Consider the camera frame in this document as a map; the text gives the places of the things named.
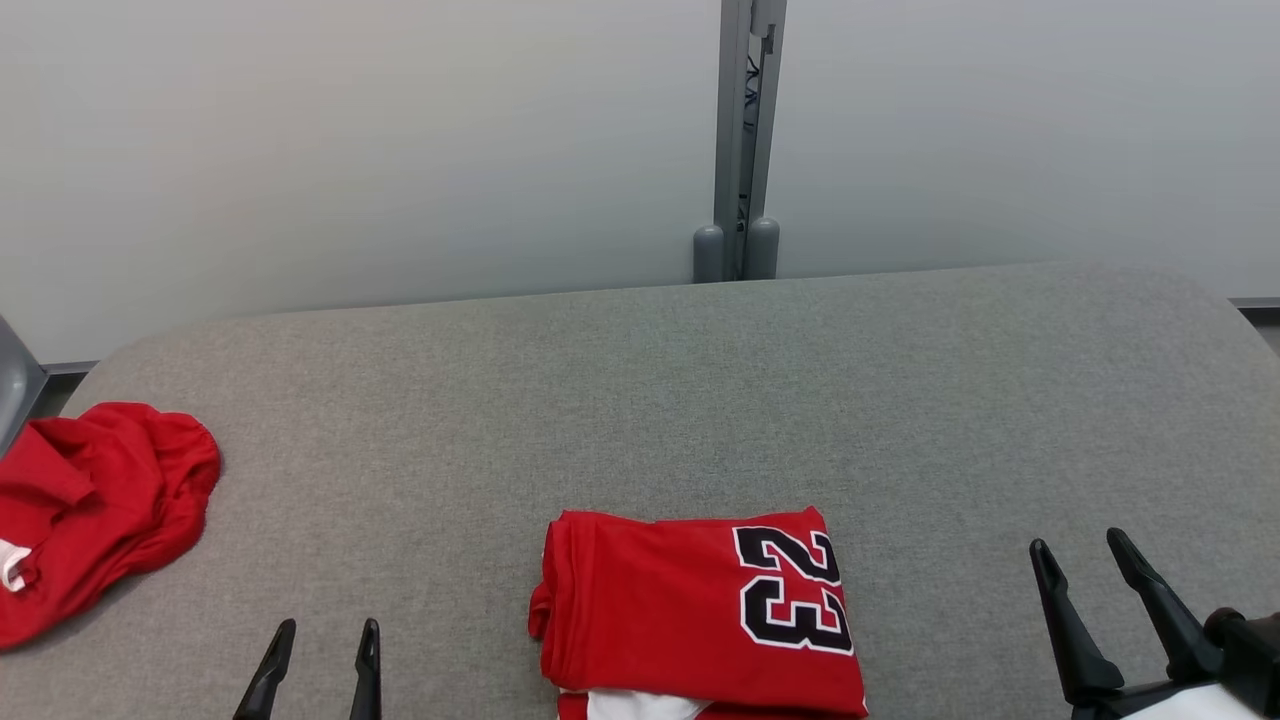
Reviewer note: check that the red white number jersey shirt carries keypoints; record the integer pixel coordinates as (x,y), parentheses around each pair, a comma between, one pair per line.
(680,610)

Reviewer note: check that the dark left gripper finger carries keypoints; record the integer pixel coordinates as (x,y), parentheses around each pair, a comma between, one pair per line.
(268,675)
(367,675)

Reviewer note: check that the grey partition post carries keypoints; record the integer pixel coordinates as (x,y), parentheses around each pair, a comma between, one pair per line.
(742,130)

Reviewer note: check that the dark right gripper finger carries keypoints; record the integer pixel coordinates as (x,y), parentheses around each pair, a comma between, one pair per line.
(1070,630)
(1160,600)

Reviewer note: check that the red shorts with white stripes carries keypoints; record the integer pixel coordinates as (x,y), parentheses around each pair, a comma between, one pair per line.
(100,500)

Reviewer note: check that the grey cart frame with caster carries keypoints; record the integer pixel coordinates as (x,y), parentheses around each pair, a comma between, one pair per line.
(15,385)

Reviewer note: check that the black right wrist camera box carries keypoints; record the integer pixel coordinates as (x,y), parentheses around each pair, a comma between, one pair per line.
(1250,660)

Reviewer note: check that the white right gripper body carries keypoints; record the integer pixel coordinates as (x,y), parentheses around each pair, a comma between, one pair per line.
(1170,705)

